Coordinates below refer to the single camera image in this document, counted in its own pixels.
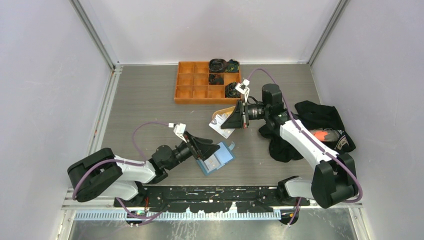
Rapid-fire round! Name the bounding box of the blue leather card holder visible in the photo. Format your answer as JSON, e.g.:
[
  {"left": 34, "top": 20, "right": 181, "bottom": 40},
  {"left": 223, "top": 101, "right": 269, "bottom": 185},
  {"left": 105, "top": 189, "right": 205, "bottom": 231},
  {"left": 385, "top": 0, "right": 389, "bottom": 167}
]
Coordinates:
[{"left": 196, "top": 141, "right": 236, "bottom": 176}]

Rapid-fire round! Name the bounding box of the dark rolled sock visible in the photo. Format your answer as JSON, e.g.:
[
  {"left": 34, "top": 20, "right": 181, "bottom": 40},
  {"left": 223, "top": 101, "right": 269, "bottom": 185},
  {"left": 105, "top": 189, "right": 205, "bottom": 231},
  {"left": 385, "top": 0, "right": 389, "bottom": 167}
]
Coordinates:
[
  {"left": 208, "top": 58, "right": 228, "bottom": 73},
  {"left": 208, "top": 73, "right": 224, "bottom": 85}
]

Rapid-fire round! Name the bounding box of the orange compartment organizer tray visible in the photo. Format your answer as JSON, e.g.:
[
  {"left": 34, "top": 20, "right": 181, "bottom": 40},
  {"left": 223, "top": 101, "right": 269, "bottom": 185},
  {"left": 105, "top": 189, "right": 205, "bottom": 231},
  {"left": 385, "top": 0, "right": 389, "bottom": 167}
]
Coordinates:
[{"left": 173, "top": 61, "right": 242, "bottom": 105}]

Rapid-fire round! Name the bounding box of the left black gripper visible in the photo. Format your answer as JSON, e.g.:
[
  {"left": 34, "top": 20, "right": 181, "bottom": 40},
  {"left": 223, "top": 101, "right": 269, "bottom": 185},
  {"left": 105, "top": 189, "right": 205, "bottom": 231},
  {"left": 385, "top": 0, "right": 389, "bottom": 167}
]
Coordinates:
[{"left": 166, "top": 130, "right": 220, "bottom": 171}]

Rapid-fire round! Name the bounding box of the dark rolled sock top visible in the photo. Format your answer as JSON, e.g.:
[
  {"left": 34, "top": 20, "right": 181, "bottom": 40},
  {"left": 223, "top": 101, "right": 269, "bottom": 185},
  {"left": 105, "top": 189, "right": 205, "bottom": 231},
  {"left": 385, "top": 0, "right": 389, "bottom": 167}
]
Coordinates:
[{"left": 208, "top": 58, "right": 228, "bottom": 73}]

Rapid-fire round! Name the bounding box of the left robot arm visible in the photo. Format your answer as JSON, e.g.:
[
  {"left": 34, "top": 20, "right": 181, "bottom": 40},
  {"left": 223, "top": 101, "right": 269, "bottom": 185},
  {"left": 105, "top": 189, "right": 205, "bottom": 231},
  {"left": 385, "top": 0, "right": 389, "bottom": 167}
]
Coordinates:
[{"left": 66, "top": 131, "right": 221, "bottom": 207}]

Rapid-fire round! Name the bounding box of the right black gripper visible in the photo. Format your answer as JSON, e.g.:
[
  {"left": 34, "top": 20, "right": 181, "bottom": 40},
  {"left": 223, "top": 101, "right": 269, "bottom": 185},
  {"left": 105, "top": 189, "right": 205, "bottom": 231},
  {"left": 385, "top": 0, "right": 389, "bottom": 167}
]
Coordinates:
[{"left": 221, "top": 98, "right": 270, "bottom": 129}]

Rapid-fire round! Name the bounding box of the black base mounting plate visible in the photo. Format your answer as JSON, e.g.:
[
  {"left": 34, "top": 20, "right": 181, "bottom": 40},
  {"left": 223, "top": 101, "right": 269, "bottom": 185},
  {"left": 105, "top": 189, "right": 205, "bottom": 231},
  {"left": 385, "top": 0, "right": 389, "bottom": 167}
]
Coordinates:
[{"left": 113, "top": 185, "right": 296, "bottom": 214}]

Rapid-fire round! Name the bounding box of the dark rolled sock middle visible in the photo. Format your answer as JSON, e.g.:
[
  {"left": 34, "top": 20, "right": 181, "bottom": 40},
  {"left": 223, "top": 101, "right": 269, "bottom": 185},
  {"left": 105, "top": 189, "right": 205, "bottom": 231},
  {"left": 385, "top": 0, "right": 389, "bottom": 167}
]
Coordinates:
[{"left": 208, "top": 73, "right": 224, "bottom": 85}]

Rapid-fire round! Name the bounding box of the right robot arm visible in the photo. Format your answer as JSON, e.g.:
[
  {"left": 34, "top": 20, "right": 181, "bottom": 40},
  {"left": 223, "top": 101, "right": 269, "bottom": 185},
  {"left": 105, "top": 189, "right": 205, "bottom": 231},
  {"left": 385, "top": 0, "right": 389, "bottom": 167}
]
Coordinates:
[{"left": 220, "top": 81, "right": 363, "bottom": 209}]

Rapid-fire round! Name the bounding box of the green rolled sock top right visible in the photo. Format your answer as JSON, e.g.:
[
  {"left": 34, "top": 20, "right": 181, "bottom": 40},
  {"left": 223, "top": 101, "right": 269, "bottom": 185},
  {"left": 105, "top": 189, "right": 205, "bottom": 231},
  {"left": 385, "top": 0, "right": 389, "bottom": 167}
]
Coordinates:
[{"left": 225, "top": 59, "right": 240, "bottom": 73}]

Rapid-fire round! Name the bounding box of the oval wooden tray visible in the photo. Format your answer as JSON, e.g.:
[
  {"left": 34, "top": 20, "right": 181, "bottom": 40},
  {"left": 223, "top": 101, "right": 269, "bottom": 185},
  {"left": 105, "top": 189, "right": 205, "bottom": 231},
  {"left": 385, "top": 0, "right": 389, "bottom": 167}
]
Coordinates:
[{"left": 212, "top": 105, "right": 236, "bottom": 120}]

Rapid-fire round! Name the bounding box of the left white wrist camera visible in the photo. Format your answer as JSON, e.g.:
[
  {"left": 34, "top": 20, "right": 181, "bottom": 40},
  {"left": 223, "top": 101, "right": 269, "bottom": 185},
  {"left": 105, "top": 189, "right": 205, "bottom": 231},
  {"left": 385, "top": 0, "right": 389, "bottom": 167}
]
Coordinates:
[{"left": 168, "top": 122, "right": 187, "bottom": 143}]

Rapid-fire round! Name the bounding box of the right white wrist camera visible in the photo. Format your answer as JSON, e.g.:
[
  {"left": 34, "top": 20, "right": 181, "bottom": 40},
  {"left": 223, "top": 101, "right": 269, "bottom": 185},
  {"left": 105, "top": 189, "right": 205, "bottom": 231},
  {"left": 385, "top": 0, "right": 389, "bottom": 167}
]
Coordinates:
[{"left": 235, "top": 78, "right": 250, "bottom": 103}]

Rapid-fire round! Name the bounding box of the aluminium frame rail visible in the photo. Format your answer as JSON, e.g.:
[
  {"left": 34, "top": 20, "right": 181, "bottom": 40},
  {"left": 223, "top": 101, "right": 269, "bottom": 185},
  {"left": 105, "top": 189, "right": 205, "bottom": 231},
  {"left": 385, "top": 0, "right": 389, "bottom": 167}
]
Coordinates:
[{"left": 61, "top": 185, "right": 364, "bottom": 222}]

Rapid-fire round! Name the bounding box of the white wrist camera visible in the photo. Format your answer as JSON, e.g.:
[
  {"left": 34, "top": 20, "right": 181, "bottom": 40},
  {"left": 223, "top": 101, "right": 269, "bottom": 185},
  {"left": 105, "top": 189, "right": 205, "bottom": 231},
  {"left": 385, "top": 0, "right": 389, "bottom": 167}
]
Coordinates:
[
  {"left": 235, "top": 78, "right": 250, "bottom": 103},
  {"left": 168, "top": 122, "right": 187, "bottom": 143}
]

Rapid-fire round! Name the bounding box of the white patterned card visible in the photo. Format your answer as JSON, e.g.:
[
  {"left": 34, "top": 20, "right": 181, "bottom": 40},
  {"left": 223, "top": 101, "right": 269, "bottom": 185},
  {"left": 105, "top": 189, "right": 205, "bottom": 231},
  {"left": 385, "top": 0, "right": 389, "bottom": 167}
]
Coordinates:
[{"left": 209, "top": 113, "right": 235, "bottom": 139}]

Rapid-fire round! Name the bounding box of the black garment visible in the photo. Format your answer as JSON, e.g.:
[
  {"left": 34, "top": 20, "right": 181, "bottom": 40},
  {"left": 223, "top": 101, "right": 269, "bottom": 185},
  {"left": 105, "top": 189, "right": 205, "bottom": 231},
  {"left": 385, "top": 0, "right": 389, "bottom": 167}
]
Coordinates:
[{"left": 258, "top": 100, "right": 356, "bottom": 163}]

